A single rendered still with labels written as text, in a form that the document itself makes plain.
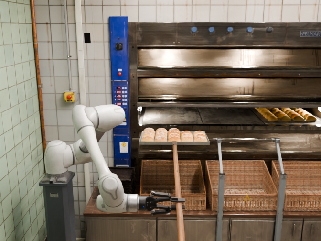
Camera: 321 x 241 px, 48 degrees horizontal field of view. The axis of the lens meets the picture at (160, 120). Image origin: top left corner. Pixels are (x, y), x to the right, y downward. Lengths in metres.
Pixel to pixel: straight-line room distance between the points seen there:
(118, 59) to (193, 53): 0.67
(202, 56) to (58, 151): 1.49
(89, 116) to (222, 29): 1.62
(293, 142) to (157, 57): 1.49
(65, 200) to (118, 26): 1.50
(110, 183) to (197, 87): 1.80
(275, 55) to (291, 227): 1.47
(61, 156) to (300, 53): 2.19
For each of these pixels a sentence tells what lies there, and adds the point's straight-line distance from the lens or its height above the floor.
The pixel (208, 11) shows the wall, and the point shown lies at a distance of 3.27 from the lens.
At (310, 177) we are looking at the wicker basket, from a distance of 3.70.
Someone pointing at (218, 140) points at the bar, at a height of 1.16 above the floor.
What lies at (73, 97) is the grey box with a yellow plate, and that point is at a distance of 3.33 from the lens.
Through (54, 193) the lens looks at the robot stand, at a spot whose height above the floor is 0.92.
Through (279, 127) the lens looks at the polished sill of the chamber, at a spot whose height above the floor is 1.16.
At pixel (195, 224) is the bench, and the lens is 3.14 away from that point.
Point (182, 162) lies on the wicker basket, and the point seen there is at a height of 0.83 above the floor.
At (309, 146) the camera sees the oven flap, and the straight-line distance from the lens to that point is 3.67.
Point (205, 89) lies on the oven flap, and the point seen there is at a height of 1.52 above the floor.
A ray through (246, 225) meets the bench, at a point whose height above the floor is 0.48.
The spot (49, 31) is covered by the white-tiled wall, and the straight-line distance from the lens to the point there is 3.40.
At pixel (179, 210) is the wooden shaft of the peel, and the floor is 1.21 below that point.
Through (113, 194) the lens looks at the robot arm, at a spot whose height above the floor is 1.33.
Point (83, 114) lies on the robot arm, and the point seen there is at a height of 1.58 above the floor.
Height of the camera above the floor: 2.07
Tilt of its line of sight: 15 degrees down
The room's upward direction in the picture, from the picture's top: straight up
